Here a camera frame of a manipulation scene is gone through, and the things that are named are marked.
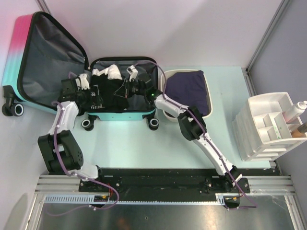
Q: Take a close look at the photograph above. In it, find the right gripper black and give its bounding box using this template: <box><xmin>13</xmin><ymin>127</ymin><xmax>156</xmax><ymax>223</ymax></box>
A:
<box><xmin>115</xmin><ymin>78</ymin><xmax>147</xmax><ymax>98</ymax></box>

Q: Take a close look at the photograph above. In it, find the black garment with print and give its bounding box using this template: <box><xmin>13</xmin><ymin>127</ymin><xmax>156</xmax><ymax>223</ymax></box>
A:
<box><xmin>90</xmin><ymin>75</ymin><xmax>129</xmax><ymax>111</ymax></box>

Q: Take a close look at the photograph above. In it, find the white cloth item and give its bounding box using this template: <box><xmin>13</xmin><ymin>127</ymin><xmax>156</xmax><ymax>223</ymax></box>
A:
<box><xmin>92</xmin><ymin>64</ymin><xmax>122</xmax><ymax>80</ymax></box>

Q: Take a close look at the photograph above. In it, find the cream plastic basin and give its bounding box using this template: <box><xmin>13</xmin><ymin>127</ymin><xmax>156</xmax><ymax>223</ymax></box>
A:
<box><xmin>160</xmin><ymin>69</ymin><xmax>213</xmax><ymax>119</ymax></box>

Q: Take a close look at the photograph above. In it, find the pink and teal children's suitcase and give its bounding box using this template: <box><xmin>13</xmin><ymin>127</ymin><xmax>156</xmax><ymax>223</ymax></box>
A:
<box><xmin>1</xmin><ymin>11</ymin><xmax>159</xmax><ymax>131</ymax></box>

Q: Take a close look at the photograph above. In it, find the dark purple garment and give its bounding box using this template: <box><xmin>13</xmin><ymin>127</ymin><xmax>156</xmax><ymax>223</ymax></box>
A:
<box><xmin>165</xmin><ymin>70</ymin><xmax>210</xmax><ymax>116</ymax></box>

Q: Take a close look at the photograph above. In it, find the pink teal gradient bottle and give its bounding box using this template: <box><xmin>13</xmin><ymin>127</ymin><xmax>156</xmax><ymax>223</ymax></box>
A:
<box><xmin>283</xmin><ymin>101</ymin><xmax>307</xmax><ymax>123</ymax></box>

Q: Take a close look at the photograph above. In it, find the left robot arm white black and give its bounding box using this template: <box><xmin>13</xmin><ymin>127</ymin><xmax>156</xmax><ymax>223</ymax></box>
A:
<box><xmin>38</xmin><ymin>73</ymin><xmax>106</xmax><ymax>192</ymax></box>

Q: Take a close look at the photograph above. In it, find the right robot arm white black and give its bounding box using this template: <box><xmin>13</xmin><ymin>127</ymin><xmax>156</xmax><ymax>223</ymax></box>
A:
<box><xmin>114</xmin><ymin>74</ymin><xmax>242</xmax><ymax>192</ymax></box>

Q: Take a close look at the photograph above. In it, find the aluminium extrusion crossbar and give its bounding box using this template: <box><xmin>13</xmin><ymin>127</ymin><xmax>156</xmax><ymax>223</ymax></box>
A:
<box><xmin>35</xmin><ymin>175</ymin><xmax>295</xmax><ymax>195</ymax></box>

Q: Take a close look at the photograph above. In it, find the white divided organizer tray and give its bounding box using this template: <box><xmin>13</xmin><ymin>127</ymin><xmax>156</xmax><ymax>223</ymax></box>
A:
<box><xmin>232</xmin><ymin>92</ymin><xmax>307</xmax><ymax>161</ymax></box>

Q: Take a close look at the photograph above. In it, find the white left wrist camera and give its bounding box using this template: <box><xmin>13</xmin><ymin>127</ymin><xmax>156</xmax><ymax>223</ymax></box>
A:
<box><xmin>75</xmin><ymin>73</ymin><xmax>90</xmax><ymax>90</ymax></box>

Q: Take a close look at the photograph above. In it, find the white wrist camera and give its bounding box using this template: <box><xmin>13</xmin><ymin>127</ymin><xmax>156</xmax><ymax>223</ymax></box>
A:
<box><xmin>75</xmin><ymin>73</ymin><xmax>90</xmax><ymax>90</ymax></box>
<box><xmin>127</xmin><ymin>65</ymin><xmax>138</xmax><ymax>82</ymax></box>

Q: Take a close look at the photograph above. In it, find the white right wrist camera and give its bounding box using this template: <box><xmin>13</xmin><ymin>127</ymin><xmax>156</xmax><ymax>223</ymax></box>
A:
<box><xmin>127</xmin><ymin>65</ymin><xmax>138</xmax><ymax>82</ymax></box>

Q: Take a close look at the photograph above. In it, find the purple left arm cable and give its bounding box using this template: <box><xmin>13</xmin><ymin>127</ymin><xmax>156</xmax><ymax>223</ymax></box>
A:
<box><xmin>45</xmin><ymin>71</ymin><xmax>120</xmax><ymax>218</ymax></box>

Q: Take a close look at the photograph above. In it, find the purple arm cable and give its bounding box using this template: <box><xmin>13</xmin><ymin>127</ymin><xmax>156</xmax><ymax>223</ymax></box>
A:
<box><xmin>45</xmin><ymin>71</ymin><xmax>120</xmax><ymax>218</ymax></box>
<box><xmin>133</xmin><ymin>60</ymin><xmax>258</xmax><ymax>208</ymax></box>

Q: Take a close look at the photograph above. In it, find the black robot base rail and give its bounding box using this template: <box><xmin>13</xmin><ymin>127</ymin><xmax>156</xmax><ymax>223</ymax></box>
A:
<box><xmin>48</xmin><ymin>167</ymin><xmax>281</xmax><ymax>208</ymax></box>

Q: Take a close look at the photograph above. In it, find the left aluminium frame post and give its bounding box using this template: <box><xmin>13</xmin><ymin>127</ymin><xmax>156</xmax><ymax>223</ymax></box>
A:
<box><xmin>35</xmin><ymin>0</ymin><xmax>52</xmax><ymax>15</ymax></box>

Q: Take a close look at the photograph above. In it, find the aluminium frame post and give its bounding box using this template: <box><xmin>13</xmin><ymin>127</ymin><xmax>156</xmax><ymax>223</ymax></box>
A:
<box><xmin>35</xmin><ymin>0</ymin><xmax>52</xmax><ymax>15</ymax></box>
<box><xmin>247</xmin><ymin>0</ymin><xmax>290</xmax><ymax>72</ymax></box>

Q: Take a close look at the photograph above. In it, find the right aluminium frame post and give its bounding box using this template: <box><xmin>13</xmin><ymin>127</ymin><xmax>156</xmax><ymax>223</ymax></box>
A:
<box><xmin>247</xmin><ymin>0</ymin><xmax>290</xmax><ymax>72</ymax></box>

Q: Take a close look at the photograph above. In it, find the white slotted cable duct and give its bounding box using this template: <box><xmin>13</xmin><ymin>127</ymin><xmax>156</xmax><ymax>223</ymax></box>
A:
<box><xmin>44</xmin><ymin>193</ymin><xmax>241</xmax><ymax>205</ymax></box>

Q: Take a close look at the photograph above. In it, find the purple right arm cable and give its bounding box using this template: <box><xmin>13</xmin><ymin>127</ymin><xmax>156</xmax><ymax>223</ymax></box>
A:
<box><xmin>133</xmin><ymin>60</ymin><xmax>258</xmax><ymax>208</ymax></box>

